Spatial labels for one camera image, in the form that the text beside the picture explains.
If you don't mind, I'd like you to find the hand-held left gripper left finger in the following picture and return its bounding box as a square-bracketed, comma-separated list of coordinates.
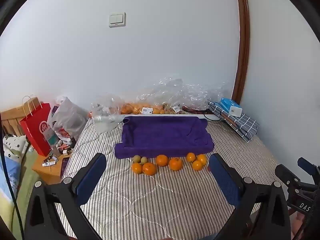
[24, 152, 108, 240]

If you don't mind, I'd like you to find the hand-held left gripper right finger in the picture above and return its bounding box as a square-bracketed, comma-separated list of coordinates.
[208, 153, 292, 240]

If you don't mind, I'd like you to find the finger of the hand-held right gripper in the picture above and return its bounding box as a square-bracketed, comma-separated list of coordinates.
[297, 157, 320, 178]
[275, 164, 301, 189]

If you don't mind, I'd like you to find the dark phone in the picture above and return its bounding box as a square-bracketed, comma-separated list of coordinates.
[60, 156, 72, 179]

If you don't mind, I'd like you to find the wooden nightstand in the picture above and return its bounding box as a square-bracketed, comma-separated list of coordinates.
[32, 140, 75, 185]

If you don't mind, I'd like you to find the grey striped bed sheet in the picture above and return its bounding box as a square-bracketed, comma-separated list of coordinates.
[54, 115, 288, 240]

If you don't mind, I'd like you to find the teal and white box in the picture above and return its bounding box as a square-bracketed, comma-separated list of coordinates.
[45, 127, 59, 147]

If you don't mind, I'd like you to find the folded blue checked cloth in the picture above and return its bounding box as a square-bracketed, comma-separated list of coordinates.
[207, 101, 259, 142]

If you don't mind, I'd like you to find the white plastic bag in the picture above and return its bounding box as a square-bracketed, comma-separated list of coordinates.
[47, 96, 87, 143]

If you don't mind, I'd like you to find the light green blanket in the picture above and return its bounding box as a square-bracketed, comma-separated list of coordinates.
[0, 152, 42, 240]

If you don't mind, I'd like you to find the red paper bag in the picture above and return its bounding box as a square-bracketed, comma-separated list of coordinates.
[19, 95, 52, 157]

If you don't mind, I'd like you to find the purple towel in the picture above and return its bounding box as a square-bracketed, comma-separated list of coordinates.
[114, 116, 215, 159]

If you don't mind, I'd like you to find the blue and white box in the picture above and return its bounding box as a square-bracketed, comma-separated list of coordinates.
[220, 97, 242, 113]

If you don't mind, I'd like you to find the dark red packet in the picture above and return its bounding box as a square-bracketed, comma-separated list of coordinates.
[182, 106, 210, 113]

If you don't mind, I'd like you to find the clear bag of oranges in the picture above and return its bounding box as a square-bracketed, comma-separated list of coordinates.
[120, 97, 170, 115]

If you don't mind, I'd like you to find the white floral cloth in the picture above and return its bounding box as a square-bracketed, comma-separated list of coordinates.
[2, 134, 28, 158]

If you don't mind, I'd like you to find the crumpled clear plastic bag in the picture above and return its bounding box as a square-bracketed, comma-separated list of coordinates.
[150, 79, 229, 114]

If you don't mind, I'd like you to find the wooden headboard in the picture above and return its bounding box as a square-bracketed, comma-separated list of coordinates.
[0, 106, 28, 137]

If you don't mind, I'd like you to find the short black cable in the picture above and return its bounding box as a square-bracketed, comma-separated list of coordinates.
[203, 114, 225, 122]

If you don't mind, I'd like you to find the brown wooden door frame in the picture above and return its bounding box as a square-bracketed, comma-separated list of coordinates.
[231, 0, 251, 103]

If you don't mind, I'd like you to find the white light switch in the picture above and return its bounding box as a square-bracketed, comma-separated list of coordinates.
[109, 12, 126, 28]

